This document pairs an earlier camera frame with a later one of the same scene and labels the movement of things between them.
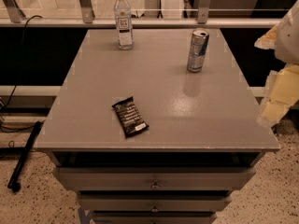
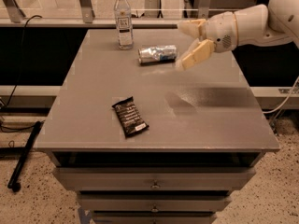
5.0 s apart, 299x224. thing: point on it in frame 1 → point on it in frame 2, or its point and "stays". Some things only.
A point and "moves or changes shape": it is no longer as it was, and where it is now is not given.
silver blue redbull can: x=197 y=50 moves or changes shape
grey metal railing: x=12 y=16 stays
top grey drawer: x=157 y=178 stays
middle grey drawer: x=154 y=201 stays
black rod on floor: x=14 y=178 stays
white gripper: x=288 y=42 → x=220 y=32
